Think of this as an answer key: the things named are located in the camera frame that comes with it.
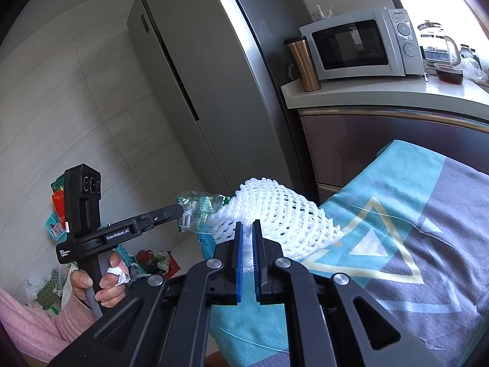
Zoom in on clear silver plastic wrapper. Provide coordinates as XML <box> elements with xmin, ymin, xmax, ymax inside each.
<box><xmin>177</xmin><ymin>191</ymin><xmax>231</xmax><ymax>235</ymax></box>

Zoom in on white foam fruit net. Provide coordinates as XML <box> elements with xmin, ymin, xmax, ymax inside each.
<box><xmin>208</xmin><ymin>178</ymin><xmax>345</xmax><ymax>261</ymax></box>

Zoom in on pink left sleeve forearm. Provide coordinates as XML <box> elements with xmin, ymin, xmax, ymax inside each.
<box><xmin>1</xmin><ymin>290</ymin><xmax>94</xmax><ymax>363</ymax></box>

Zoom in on dark kitchen base cabinets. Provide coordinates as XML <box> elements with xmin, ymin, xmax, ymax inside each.
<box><xmin>298</xmin><ymin>106</ymin><xmax>488</xmax><ymax>202</ymax></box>

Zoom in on left hand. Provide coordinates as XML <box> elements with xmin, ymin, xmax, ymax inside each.
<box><xmin>70</xmin><ymin>270</ymin><xmax>126</xmax><ymax>308</ymax></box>

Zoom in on teal purple tablecloth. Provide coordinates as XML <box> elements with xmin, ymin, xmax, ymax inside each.
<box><xmin>199</xmin><ymin>140</ymin><xmax>488</xmax><ymax>366</ymax></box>

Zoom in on stainless steel refrigerator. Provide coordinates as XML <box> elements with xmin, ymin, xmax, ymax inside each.
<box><xmin>128</xmin><ymin>0</ymin><xmax>307</xmax><ymax>194</ymax></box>

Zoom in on copper travel mug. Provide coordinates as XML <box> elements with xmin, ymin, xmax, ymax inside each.
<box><xmin>283</xmin><ymin>36</ymin><xmax>321</xmax><ymax>92</ymax></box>

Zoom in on silver microwave oven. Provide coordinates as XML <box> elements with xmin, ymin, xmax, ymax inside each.
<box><xmin>300</xmin><ymin>8</ymin><xmax>424</xmax><ymax>80</ymax></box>

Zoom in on glass electric kettle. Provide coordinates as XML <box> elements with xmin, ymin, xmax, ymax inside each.
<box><xmin>418</xmin><ymin>20</ymin><xmax>463</xmax><ymax>84</ymax></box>

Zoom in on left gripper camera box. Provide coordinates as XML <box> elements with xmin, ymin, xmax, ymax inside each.
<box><xmin>64</xmin><ymin>163</ymin><xmax>101</xmax><ymax>239</ymax></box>

